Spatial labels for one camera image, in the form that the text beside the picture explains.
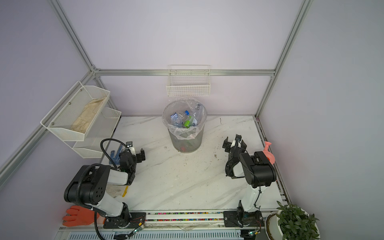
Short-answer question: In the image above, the green label clear bottle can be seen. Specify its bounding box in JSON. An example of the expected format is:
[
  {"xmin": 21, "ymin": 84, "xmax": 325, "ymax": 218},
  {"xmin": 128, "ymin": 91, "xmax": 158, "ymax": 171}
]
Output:
[{"xmin": 183, "ymin": 115, "xmax": 195, "ymax": 129}]

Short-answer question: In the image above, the clear bottle blue label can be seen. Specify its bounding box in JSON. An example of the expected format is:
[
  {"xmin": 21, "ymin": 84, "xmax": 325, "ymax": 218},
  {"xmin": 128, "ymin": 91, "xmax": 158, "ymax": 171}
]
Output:
[{"xmin": 170, "ymin": 113, "xmax": 183, "ymax": 128}]

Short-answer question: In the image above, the tall clear bottle white cap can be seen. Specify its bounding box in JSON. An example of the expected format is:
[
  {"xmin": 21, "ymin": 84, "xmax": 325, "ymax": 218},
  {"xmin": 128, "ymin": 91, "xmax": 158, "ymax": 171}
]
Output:
[{"xmin": 192, "ymin": 103, "xmax": 203, "ymax": 127}]

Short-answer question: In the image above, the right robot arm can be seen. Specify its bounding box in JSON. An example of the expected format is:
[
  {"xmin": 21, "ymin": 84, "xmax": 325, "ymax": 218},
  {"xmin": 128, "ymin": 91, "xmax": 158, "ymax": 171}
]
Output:
[{"xmin": 223, "ymin": 135, "xmax": 277, "ymax": 228}]

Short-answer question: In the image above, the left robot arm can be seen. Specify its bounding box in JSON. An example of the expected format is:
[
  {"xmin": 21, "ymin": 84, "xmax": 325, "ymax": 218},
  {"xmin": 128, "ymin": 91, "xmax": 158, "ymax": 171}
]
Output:
[{"xmin": 63, "ymin": 138, "xmax": 146, "ymax": 240}]

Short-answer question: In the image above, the grey mesh waste bin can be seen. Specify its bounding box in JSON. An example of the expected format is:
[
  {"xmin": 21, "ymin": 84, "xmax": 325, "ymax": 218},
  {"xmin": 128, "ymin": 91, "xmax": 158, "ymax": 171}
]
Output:
[{"xmin": 167, "ymin": 127, "xmax": 205, "ymax": 153}]

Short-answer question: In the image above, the clear plastic bin liner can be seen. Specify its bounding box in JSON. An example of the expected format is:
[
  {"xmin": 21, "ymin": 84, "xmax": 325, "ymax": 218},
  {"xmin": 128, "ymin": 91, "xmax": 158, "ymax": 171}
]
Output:
[{"xmin": 162, "ymin": 98, "xmax": 208, "ymax": 140}]

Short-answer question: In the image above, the blue dotted work glove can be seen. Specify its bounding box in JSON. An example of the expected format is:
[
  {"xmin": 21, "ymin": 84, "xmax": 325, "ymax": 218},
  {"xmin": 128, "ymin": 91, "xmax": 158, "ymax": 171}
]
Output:
[{"xmin": 110, "ymin": 145, "xmax": 125, "ymax": 165}]

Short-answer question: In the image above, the white knit work glove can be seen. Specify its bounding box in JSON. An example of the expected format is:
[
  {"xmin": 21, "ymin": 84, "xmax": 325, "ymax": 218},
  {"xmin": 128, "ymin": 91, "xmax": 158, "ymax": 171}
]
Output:
[{"xmin": 106, "ymin": 184, "xmax": 129, "ymax": 198}]

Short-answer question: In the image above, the pink plastic watering can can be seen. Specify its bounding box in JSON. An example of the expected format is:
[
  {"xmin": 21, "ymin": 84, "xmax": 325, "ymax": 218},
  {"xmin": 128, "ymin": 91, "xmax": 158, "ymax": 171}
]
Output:
[{"xmin": 263, "ymin": 141, "xmax": 276, "ymax": 165}]

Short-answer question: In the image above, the white mesh lower shelf tray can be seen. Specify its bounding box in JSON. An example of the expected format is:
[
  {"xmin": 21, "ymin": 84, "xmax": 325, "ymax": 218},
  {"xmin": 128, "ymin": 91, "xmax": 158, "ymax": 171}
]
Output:
[{"xmin": 72, "ymin": 107, "xmax": 121, "ymax": 159}]

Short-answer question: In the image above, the white mesh shelf tray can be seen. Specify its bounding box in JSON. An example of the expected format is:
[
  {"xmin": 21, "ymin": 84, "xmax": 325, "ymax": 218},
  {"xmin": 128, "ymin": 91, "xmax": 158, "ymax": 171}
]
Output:
[
  {"xmin": 41, "ymin": 82, "xmax": 110, "ymax": 142},
  {"xmin": 72, "ymin": 107, "xmax": 121, "ymax": 159}
]

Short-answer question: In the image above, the beige cloth in tray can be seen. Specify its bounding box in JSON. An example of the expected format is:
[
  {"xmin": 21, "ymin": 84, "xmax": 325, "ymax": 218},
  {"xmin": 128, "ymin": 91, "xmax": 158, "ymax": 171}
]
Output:
[{"xmin": 70, "ymin": 97, "xmax": 106, "ymax": 134}]

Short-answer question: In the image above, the white mesh upper shelf tray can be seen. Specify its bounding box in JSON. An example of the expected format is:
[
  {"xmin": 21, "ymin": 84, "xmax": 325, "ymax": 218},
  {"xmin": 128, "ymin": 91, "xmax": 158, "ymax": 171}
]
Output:
[{"xmin": 41, "ymin": 82, "xmax": 110, "ymax": 142}]

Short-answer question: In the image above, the red rubber glove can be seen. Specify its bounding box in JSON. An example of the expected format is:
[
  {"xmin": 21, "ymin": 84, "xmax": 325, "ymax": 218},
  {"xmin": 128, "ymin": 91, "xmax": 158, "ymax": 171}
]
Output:
[{"xmin": 63, "ymin": 205, "xmax": 95, "ymax": 227}]

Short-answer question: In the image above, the white plant pot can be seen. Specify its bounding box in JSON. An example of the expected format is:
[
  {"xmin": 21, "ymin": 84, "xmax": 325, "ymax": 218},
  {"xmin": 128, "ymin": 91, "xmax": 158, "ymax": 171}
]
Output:
[{"xmin": 266, "ymin": 212, "xmax": 283, "ymax": 240}]

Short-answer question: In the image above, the potted green plant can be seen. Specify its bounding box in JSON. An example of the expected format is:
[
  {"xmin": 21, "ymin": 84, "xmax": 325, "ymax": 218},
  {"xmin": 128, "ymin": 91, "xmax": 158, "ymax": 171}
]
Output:
[{"xmin": 277, "ymin": 201, "xmax": 321, "ymax": 240}]

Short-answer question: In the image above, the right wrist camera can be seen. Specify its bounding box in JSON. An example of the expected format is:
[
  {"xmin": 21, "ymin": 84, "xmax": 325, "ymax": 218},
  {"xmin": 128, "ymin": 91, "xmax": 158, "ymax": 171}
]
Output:
[{"xmin": 231, "ymin": 139, "xmax": 241, "ymax": 148}]

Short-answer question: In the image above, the white wire wall basket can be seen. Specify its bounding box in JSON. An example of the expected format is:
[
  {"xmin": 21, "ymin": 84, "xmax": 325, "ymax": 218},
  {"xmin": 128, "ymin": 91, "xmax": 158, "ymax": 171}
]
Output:
[{"xmin": 166, "ymin": 65, "xmax": 211, "ymax": 97}]

